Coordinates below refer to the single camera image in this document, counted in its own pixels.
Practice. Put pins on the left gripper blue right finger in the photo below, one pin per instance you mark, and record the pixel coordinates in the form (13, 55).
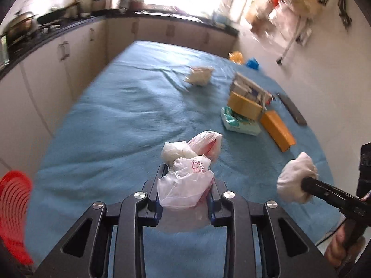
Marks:
(213, 204)

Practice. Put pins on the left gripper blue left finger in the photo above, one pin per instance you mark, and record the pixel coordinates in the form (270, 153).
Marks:
(155, 209)

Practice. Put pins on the white plastic bag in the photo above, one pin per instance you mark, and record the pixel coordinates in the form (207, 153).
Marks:
(190, 176)

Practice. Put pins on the white tissue wad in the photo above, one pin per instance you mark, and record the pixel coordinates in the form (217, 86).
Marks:
(289, 181)

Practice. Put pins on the right hand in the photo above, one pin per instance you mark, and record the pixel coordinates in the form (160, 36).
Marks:
(336, 253)

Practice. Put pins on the green tissue pack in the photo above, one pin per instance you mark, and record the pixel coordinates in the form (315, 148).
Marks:
(238, 124)

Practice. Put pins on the orange cardboard box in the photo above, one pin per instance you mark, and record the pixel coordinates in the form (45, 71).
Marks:
(278, 131)

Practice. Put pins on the black flat remote-like bar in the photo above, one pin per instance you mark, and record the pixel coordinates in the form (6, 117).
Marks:
(293, 110)

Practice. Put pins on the white and blue carton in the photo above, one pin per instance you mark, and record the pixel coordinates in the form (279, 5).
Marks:
(249, 89)

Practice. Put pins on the white snack bag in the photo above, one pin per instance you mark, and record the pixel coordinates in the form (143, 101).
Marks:
(199, 76)

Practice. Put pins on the blue plastic bag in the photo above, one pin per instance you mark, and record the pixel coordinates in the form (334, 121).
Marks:
(253, 64)

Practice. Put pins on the yellow plastic bag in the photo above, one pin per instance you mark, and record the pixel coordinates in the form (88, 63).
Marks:
(236, 57)

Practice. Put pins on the red plastic mesh basket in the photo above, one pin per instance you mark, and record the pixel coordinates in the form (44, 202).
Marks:
(16, 189)

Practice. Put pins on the silver rice cooker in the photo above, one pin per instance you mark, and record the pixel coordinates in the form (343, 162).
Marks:
(103, 5)

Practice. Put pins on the black frying pan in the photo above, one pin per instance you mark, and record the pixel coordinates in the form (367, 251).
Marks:
(52, 16)

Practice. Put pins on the steel wok with lid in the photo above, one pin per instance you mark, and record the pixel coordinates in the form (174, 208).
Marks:
(19, 26)

